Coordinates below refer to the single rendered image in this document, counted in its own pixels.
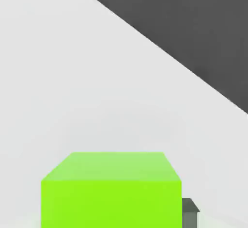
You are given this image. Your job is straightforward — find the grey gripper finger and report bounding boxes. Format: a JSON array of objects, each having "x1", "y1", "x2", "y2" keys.
[{"x1": 181, "y1": 197, "x2": 212, "y2": 228}]

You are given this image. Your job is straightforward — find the small green cube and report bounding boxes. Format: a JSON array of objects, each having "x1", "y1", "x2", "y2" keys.
[{"x1": 40, "y1": 151, "x2": 183, "y2": 228}]

